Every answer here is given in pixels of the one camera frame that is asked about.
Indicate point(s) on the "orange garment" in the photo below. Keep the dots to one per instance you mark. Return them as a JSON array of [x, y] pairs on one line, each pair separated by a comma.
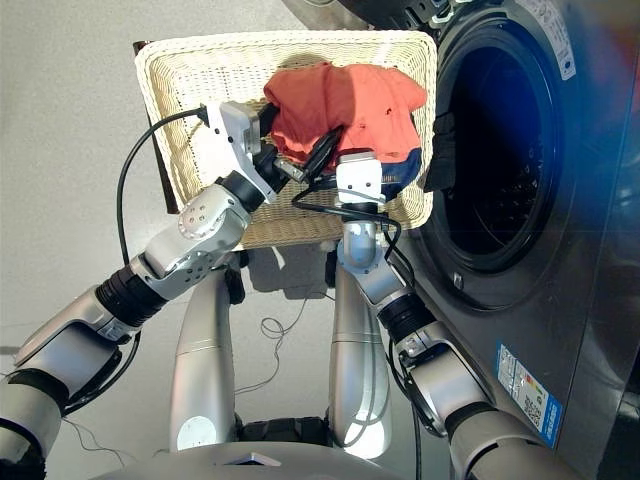
[[360, 105]]

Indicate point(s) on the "navy blue garment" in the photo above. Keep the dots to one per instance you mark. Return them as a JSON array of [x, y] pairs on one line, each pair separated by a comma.
[[402, 172]]

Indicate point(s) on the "black garment with white print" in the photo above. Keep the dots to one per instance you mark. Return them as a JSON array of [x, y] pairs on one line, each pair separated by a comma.
[[440, 155]]

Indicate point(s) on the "pale woven laundry basket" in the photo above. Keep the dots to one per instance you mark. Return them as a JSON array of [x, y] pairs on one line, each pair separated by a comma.
[[210, 65]]

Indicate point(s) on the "grey washing machine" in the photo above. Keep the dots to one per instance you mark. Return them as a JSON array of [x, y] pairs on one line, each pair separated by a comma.
[[550, 225]]

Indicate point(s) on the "silver robot leg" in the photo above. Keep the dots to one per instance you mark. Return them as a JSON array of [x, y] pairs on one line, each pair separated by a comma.
[[202, 360], [357, 350]]

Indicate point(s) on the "white warning label sticker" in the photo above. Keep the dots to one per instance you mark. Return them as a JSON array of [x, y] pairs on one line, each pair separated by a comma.
[[557, 40]]

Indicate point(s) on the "silver robot torso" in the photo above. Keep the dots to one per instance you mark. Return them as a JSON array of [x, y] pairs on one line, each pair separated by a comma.
[[260, 460]]

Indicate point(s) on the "blue energy label sticker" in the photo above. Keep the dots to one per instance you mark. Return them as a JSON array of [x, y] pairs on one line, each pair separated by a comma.
[[530, 395]]

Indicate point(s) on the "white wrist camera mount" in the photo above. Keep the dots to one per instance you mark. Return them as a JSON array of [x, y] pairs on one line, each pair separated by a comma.
[[360, 175], [232, 135]]

